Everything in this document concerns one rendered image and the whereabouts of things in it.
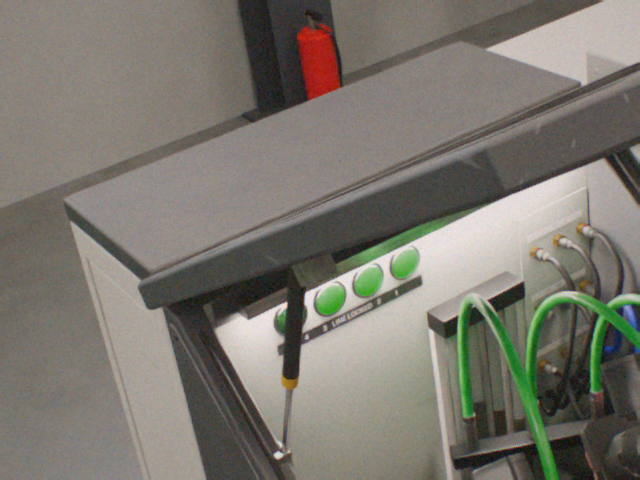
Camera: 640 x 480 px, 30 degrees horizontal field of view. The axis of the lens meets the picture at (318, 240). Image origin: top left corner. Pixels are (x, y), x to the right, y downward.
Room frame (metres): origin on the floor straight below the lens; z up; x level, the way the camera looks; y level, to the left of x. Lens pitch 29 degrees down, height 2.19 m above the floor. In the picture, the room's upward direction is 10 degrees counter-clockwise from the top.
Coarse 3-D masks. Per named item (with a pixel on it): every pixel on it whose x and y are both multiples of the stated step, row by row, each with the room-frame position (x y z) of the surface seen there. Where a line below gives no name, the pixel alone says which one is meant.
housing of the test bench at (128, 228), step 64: (448, 64) 1.73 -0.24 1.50; (512, 64) 1.69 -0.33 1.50; (576, 64) 1.72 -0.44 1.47; (256, 128) 1.62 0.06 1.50; (320, 128) 1.58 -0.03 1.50; (384, 128) 1.54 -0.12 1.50; (448, 128) 1.50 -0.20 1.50; (128, 192) 1.48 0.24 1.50; (192, 192) 1.44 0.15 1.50; (256, 192) 1.41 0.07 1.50; (320, 192) 1.38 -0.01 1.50; (128, 256) 1.31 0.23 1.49; (192, 256) 1.28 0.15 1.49; (128, 320) 1.37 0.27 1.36; (128, 384) 1.44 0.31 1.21; (192, 448) 1.26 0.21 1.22
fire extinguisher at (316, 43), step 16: (320, 16) 4.87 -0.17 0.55; (304, 32) 4.91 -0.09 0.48; (320, 32) 4.88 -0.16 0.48; (304, 48) 4.88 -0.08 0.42; (320, 48) 4.86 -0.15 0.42; (336, 48) 4.91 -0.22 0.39; (304, 64) 4.89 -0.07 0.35; (320, 64) 4.86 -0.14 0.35; (336, 64) 4.92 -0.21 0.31; (304, 80) 4.92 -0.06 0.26; (320, 80) 4.86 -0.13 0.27; (336, 80) 4.89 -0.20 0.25
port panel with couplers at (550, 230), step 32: (576, 192) 1.51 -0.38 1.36; (544, 224) 1.48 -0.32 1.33; (576, 224) 1.51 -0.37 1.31; (544, 256) 1.45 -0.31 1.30; (576, 256) 1.51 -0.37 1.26; (544, 288) 1.48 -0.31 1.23; (576, 288) 1.51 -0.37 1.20; (544, 352) 1.47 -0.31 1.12; (576, 352) 1.50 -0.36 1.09; (544, 384) 1.47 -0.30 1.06
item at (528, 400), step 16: (464, 304) 1.24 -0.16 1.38; (480, 304) 1.17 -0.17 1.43; (464, 320) 1.27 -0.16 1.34; (496, 320) 1.13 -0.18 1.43; (464, 336) 1.28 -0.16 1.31; (496, 336) 1.11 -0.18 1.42; (464, 352) 1.29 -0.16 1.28; (512, 352) 1.08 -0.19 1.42; (464, 368) 1.30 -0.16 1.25; (512, 368) 1.06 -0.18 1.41; (464, 384) 1.30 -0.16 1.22; (528, 384) 1.04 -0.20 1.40; (464, 400) 1.31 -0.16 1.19; (528, 400) 1.02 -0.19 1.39; (464, 416) 1.31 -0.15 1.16; (528, 416) 1.01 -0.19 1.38; (544, 432) 0.99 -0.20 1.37; (544, 448) 0.98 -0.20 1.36; (544, 464) 0.97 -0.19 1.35
